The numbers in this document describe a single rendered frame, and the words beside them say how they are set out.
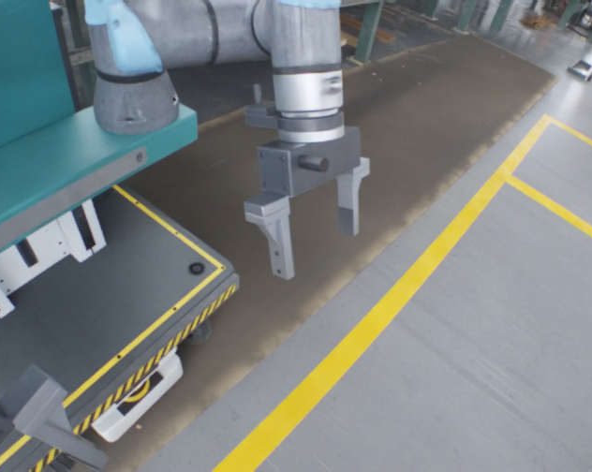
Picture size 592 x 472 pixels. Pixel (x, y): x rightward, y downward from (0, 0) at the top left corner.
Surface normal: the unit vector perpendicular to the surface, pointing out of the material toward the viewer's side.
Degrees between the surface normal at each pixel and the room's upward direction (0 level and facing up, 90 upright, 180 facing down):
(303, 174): 67
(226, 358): 0
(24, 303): 0
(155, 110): 72
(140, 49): 84
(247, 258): 0
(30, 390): 25
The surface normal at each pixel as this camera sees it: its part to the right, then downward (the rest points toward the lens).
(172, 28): 0.54, 0.40
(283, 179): -0.64, 0.38
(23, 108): 0.81, 0.51
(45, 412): 0.85, 0.17
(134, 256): 0.16, -0.67
